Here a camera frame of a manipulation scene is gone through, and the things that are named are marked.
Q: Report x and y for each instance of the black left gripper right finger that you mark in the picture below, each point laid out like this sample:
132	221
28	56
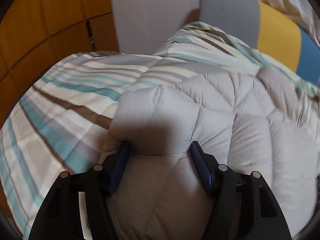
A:
216	179

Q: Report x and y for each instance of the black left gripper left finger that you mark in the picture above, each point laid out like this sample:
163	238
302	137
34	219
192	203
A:
104	179

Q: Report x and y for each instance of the white puffer down jacket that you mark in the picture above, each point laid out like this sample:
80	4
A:
246	122

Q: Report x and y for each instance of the striped bed comforter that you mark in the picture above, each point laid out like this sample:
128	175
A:
62	121

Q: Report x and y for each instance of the grey yellow blue headboard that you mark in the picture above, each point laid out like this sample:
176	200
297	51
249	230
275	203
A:
267	30

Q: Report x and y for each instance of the orange wooden wardrobe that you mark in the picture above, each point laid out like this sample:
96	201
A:
35	34

